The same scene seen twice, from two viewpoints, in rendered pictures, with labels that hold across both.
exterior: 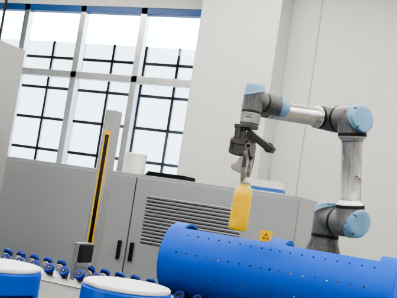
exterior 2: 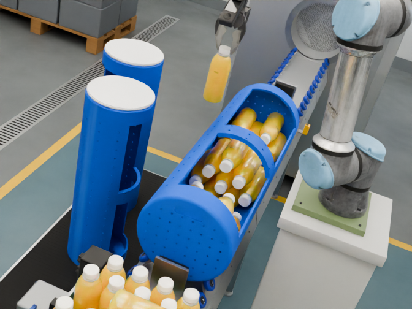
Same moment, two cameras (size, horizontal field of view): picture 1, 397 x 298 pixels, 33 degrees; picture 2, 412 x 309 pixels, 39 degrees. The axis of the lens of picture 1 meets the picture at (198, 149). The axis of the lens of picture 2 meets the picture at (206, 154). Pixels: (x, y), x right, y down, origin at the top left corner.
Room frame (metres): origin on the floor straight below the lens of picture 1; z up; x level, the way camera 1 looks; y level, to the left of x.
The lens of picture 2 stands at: (2.16, -1.96, 2.14)
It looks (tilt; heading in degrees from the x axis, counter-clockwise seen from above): 32 degrees down; 79
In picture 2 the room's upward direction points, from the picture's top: 14 degrees clockwise
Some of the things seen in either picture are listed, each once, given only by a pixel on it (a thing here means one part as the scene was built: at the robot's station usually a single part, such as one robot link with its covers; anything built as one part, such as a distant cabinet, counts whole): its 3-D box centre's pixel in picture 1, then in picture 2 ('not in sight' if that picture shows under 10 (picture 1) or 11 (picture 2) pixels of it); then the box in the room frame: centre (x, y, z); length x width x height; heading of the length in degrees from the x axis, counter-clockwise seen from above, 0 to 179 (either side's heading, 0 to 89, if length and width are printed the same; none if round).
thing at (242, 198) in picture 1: (241, 206); (217, 75); (2.47, -0.19, 1.33); 0.07 x 0.07 x 0.19
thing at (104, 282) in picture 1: (127, 285); (121, 92); (2.16, 0.16, 1.03); 0.28 x 0.28 x 0.01
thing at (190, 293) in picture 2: not in sight; (191, 294); (2.41, -0.95, 1.09); 0.04 x 0.04 x 0.02
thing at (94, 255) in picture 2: not in sight; (95, 270); (2.17, -0.77, 0.95); 0.10 x 0.07 x 0.10; 157
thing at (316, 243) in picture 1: (323, 246); (347, 189); (2.87, -0.58, 1.22); 0.15 x 0.15 x 0.10
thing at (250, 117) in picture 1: (249, 119); not in sight; (2.48, -0.17, 1.65); 0.08 x 0.08 x 0.05
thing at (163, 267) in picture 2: not in sight; (169, 278); (2.37, -0.81, 0.99); 0.10 x 0.02 x 0.12; 157
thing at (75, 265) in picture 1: (82, 261); (281, 97); (2.90, 0.42, 1.00); 0.10 x 0.04 x 0.15; 157
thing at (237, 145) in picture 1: (244, 141); (238, 7); (2.49, -0.16, 1.57); 0.09 x 0.08 x 0.12; 68
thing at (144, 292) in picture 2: not in sight; (142, 293); (2.28, -0.97, 1.09); 0.04 x 0.04 x 0.02
